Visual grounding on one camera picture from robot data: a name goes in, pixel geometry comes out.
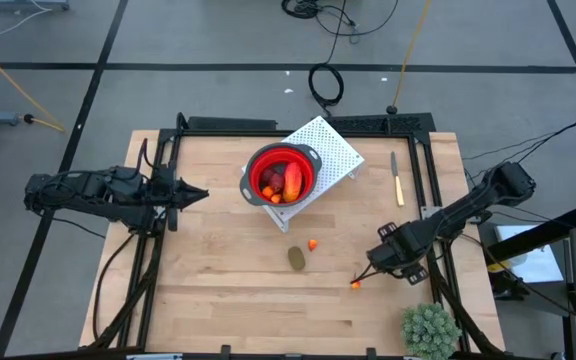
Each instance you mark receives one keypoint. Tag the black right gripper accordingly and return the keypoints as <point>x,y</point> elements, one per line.
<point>393,255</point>

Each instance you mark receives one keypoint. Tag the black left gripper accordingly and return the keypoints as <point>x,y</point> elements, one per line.
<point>172,170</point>

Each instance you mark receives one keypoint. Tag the small orange toy fruit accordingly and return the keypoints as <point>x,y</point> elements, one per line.
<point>312,245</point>

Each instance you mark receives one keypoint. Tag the brown-green toy kiwi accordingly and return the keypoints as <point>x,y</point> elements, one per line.
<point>296,258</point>

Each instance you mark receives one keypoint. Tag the red collapsible colander bowl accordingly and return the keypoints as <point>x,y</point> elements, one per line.
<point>256,167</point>

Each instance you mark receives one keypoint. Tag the dark red toy pomegranate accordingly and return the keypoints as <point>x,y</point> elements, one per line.
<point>277,183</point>

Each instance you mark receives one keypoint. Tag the red-yellow toy mango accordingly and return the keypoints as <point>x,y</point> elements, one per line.
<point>293,182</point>

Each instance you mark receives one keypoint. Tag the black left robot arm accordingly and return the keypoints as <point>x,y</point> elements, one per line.
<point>93,192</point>

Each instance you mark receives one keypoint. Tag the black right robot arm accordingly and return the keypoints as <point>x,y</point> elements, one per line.
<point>468,207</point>

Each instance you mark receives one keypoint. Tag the green artificial plant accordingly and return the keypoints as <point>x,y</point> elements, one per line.
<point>430,332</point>

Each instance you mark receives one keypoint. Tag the white perforated riser shelf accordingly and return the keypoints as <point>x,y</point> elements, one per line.
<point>333,150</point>

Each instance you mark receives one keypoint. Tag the yellow item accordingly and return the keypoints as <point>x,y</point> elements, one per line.
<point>498,266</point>

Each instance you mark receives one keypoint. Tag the black floor stand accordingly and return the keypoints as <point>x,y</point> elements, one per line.
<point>508,287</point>

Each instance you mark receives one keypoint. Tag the black perforated panel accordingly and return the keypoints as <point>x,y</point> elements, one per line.
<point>383,123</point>

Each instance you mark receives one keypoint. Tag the white screen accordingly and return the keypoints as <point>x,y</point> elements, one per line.
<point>538,270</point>

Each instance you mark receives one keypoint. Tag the black diagonal bar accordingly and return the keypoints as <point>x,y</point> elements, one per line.
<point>543,231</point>

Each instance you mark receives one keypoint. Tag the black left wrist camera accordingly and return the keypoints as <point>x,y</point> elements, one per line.
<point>159,194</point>

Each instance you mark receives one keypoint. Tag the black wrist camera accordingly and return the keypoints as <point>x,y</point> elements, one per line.
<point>159,194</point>
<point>407,246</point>

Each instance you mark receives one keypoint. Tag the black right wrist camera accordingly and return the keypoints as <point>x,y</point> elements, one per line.
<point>407,246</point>

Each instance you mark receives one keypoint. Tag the black aluminium table frame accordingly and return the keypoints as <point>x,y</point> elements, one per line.
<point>198,134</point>

